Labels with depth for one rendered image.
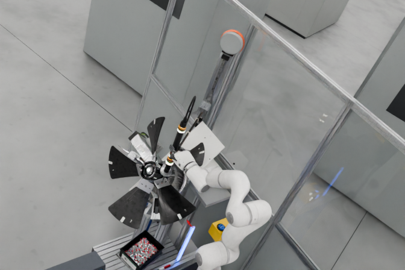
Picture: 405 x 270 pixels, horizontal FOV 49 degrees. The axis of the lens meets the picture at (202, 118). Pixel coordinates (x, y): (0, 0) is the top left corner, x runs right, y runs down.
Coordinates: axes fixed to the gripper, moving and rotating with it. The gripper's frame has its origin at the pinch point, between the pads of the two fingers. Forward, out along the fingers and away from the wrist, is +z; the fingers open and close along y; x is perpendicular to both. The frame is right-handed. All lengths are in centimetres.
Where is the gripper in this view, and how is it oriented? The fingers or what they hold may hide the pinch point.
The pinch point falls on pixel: (175, 147)
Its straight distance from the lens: 250.2
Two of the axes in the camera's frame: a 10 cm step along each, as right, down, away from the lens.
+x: 3.0, -7.4, -6.0
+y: 7.8, -1.7, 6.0
